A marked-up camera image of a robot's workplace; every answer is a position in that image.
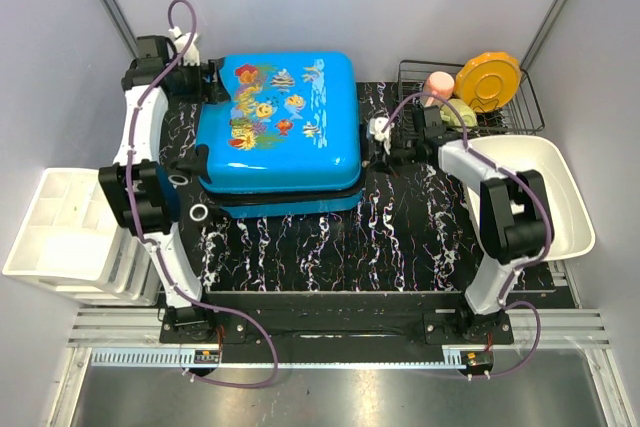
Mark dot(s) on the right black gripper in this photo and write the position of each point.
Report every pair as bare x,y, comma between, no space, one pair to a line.
384,165

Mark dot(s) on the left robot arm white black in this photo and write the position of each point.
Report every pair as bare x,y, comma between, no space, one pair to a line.
142,195

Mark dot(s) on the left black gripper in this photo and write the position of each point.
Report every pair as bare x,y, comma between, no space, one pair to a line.
215,93

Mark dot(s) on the blue cartoon fish suitcase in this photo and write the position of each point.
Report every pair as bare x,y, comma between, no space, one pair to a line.
279,134

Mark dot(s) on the orange round plate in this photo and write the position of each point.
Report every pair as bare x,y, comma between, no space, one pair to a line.
488,82

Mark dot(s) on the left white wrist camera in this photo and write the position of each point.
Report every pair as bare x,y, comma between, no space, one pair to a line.
186,46

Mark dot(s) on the white drawer organizer box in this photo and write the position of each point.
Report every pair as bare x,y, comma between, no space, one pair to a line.
70,244

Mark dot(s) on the black marbled table mat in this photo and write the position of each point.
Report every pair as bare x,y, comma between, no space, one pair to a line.
410,232

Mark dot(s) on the pink plastic cup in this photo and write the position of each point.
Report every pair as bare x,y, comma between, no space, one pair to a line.
438,85

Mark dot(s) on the aluminium rail frame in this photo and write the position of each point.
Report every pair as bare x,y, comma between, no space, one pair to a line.
547,319

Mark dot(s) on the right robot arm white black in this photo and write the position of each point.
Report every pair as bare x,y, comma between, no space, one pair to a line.
515,226

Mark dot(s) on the black wire dish rack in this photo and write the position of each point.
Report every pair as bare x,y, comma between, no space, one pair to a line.
521,115

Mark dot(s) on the white rectangular plastic basin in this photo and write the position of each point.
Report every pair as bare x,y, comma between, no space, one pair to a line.
574,234

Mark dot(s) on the light green cup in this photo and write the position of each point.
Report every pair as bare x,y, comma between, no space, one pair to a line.
467,115

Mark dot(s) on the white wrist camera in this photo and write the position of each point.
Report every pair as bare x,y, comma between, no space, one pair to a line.
186,46
379,129

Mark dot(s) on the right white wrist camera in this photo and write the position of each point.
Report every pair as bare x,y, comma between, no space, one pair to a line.
379,129

